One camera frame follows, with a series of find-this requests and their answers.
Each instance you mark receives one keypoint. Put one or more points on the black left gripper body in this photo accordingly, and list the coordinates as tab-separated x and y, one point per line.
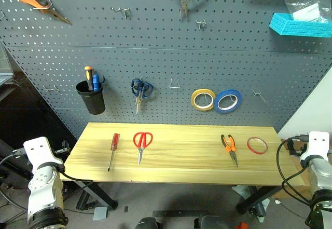
64	146

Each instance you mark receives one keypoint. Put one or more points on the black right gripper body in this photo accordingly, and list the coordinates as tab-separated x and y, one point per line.
291	147

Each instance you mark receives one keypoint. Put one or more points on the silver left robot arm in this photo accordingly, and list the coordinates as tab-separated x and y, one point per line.
45	187

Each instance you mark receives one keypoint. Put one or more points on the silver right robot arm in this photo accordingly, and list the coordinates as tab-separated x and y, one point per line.
323	177

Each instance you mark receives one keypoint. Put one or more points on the red tape roll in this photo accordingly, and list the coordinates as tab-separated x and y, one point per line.
249	145

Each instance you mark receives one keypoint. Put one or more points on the black cup holder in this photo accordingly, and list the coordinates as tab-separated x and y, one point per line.
93	101

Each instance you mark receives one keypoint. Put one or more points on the metal pegboard hook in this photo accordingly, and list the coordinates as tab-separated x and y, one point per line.
124	11
200	24
48	5
2	14
52	89
260	95
174	86

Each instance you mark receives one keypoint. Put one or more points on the black table leg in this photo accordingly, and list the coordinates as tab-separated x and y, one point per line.
255	199
99	194

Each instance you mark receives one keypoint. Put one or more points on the orange black needle-nose pliers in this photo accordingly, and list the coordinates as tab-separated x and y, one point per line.
229	148

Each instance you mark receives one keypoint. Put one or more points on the grey foot pedal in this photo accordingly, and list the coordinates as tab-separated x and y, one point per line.
100	213

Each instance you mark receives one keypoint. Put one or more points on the blue tape roll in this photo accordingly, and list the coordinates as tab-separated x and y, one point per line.
217	106

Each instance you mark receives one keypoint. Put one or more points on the yellow tape roll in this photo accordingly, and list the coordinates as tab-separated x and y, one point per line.
194	101

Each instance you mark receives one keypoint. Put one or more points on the cyan plastic basket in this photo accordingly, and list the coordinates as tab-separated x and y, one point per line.
298	27

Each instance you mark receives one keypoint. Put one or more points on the grey metal pegboard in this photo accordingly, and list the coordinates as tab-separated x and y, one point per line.
160	55

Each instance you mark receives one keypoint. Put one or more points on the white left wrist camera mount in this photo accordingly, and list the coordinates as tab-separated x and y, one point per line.
39	149

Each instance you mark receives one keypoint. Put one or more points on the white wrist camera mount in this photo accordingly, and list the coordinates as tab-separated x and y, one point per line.
317	143
39	149

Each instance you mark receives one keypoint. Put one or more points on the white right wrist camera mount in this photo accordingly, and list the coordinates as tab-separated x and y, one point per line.
317	143

